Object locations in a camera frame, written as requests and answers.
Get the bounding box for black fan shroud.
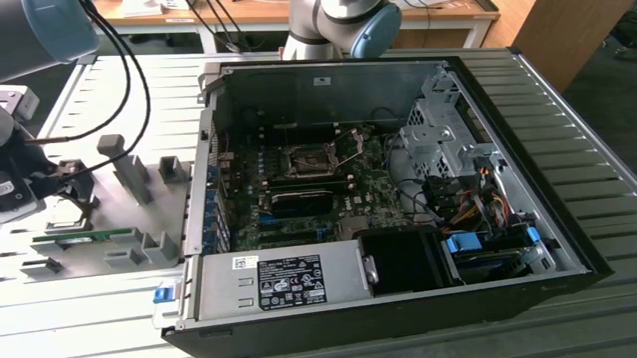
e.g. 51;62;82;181
354;224;448;298

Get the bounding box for CPU socket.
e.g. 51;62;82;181
278;142;348;179

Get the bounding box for blue table clip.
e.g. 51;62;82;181
153;285;177;304

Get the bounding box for green RAM stick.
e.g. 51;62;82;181
267;175;353;194
32;227;125;246

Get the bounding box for coloured power wire bundle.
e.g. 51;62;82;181
441;166;513;235

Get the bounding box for black graphics card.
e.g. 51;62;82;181
267;187;336;220

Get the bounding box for hanging cable with plug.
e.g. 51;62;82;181
190;0;243;54

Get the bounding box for wooden desk white frame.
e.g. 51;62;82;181
88;0;203;37
198;0;502;53

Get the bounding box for wooden cabinet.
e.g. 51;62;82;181
481;0;632;94

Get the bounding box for metal socket cover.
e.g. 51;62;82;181
326;128;373;169

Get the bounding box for black cable bundle red plugs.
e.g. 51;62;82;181
421;174;464;224

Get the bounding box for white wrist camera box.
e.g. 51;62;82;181
0;178;47;225

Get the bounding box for black PC case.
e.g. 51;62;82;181
159;54;615;358

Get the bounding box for black hard disk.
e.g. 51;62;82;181
450;248;531;285

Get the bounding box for silver power supply unit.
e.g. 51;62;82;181
194;239;376;322

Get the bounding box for grey plastic parts rack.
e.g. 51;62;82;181
18;134;197;285

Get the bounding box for chipset heatsink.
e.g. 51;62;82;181
340;217;373;240

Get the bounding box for green motherboard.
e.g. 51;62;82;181
205;122;442;255

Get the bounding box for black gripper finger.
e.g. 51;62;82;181
50;160;97;222

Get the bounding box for silver metal drive cage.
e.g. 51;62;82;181
397;61;505;180

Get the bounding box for black swivel chair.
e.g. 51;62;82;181
600;18;637;63

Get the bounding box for silver CPU chip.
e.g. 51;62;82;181
44;197;95;231

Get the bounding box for black expansion slot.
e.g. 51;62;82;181
258;230;320;242

